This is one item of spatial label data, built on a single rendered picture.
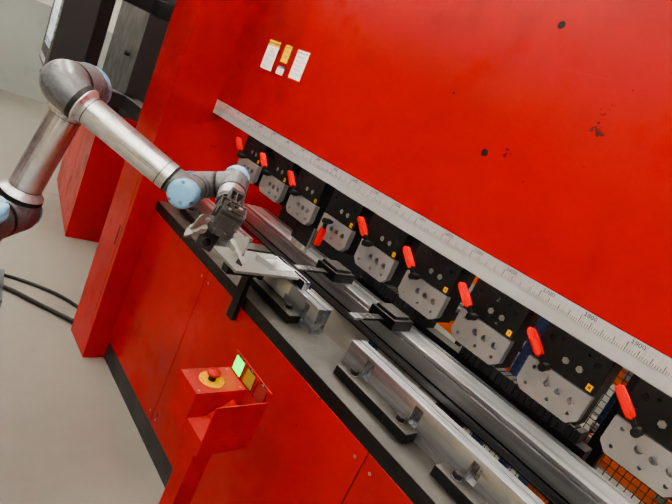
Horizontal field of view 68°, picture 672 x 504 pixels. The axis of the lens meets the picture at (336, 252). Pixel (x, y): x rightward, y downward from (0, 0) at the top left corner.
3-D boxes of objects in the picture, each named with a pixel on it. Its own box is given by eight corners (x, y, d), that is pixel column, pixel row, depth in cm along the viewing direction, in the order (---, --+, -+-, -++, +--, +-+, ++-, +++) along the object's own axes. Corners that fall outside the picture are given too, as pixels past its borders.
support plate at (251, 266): (210, 247, 167) (211, 244, 167) (272, 256, 186) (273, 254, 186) (234, 273, 155) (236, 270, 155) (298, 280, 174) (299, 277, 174)
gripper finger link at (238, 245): (251, 253, 117) (235, 224, 121) (238, 268, 120) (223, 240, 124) (261, 253, 120) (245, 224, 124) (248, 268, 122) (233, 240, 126)
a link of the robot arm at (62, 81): (36, 42, 112) (208, 188, 122) (61, 48, 123) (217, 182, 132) (8, 83, 114) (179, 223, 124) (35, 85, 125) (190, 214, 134)
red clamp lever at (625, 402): (621, 383, 94) (642, 437, 91) (627, 382, 97) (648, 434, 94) (611, 385, 96) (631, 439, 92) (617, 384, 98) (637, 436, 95)
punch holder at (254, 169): (233, 171, 207) (247, 134, 203) (250, 176, 213) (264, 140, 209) (250, 184, 197) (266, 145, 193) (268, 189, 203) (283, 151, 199)
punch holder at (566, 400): (512, 383, 113) (548, 321, 109) (528, 381, 119) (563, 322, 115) (572, 428, 103) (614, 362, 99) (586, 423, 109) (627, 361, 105)
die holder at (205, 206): (185, 209, 235) (192, 190, 233) (196, 211, 240) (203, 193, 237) (233, 257, 202) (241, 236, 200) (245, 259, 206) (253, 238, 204)
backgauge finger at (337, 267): (285, 263, 187) (290, 251, 186) (334, 270, 205) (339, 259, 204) (302, 278, 179) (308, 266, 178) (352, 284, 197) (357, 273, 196)
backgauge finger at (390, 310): (337, 310, 165) (344, 297, 164) (387, 313, 183) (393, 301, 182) (360, 330, 157) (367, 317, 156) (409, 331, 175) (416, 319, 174)
